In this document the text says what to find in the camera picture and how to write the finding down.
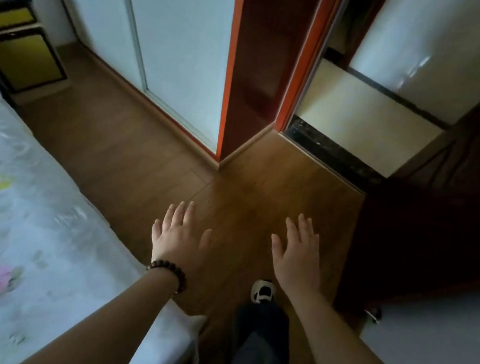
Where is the black and yellow nightstand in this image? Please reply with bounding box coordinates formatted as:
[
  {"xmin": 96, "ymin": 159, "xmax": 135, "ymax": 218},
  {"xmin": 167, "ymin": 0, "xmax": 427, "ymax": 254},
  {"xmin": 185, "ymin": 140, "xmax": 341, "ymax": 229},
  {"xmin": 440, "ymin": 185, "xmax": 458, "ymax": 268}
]
[{"xmin": 0, "ymin": 0, "xmax": 81, "ymax": 104}]

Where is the dark trouser leg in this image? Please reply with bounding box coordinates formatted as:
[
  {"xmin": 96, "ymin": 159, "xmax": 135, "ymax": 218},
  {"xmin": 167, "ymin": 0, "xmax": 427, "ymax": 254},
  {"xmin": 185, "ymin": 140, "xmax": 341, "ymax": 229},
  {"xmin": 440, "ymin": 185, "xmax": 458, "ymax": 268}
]
[{"xmin": 227, "ymin": 296, "xmax": 301, "ymax": 364}]

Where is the dark wooden bead bracelet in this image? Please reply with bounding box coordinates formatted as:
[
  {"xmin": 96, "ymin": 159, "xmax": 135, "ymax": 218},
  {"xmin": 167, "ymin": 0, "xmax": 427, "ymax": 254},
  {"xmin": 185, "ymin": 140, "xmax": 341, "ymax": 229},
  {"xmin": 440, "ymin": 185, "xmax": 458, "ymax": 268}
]
[{"xmin": 142, "ymin": 257, "xmax": 191, "ymax": 296}]

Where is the black stone door threshold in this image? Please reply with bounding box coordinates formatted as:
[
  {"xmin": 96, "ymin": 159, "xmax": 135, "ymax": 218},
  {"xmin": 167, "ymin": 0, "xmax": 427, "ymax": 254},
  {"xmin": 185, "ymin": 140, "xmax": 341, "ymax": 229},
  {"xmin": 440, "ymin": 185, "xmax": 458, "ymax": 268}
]
[{"xmin": 276, "ymin": 114, "xmax": 393, "ymax": 198}]

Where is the black and white shoe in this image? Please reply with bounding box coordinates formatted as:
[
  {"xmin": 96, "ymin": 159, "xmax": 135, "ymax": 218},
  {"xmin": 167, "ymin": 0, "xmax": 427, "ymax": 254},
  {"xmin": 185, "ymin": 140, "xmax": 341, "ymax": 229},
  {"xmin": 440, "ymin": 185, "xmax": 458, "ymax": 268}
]
[{"xmin": 249, "ymin": 277, "xmax": 278, "ymax": 308}]

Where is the person's left forearm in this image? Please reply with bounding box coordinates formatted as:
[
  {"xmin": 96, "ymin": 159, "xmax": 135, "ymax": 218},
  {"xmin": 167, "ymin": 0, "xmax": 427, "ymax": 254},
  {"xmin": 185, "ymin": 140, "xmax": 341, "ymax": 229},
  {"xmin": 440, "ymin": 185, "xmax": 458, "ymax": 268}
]
[{"xmin": 19, "ymin": 247, "xmax": 185, "ymax": 364}]

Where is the person's right hand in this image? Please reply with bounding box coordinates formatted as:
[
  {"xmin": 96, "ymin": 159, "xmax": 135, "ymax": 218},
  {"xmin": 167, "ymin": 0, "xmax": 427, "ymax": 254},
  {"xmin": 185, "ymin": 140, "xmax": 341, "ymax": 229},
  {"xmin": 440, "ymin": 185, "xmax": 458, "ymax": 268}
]
[{"xmin": 263, "ymin": 209, "xmax": 332, "ymax": 296}]

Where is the orange door frame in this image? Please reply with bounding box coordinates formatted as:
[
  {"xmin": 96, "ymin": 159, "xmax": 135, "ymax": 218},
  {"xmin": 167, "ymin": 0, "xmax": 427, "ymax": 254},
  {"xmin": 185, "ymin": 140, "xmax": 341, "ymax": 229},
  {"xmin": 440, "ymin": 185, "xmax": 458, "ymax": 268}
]
[{"xmin": 273, "ymin": 0, "xmax": 351, "ymax": 141}]

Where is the person's left hand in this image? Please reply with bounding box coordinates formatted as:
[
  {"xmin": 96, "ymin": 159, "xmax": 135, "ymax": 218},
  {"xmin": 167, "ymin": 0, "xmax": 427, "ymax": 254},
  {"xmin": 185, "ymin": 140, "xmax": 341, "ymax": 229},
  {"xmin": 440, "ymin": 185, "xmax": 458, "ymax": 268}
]
[{"xmin": 145, "ymin": 196, "xmax": 217, "ymax": 282}]

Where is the metal door stopper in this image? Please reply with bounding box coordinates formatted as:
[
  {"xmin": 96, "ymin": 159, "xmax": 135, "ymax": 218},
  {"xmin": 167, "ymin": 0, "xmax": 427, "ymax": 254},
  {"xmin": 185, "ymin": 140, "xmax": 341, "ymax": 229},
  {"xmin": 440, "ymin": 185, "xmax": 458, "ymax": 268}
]
[{"xmin": 361, "ymin": 306, "xmax": 383, "ymax": 326}]

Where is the red-brown wardrobe side panel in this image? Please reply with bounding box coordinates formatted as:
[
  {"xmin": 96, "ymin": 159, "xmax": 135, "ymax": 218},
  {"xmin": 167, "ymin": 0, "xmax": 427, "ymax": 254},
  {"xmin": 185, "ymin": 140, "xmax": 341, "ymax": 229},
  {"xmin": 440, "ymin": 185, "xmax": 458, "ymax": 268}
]
[{"xmin": 207, "ymin": 0, "xmax": 344, "ymax": 178}]

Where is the dark brown wooden door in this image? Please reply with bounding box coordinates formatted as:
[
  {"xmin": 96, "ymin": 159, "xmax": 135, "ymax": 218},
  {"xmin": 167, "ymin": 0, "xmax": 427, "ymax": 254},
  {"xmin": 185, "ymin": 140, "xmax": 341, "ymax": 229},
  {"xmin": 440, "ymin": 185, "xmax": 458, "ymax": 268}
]
[{"xmin": 332, "ymin": 11, "xmax": 480, "ymax": 337}]

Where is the bed with floral sheet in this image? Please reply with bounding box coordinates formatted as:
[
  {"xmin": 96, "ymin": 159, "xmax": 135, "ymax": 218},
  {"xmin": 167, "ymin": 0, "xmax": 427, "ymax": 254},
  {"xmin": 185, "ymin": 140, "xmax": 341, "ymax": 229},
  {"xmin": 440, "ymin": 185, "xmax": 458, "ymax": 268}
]
[{"xmin": 0, "ymin": 59, "xmax": 244, "ymax": 364}]

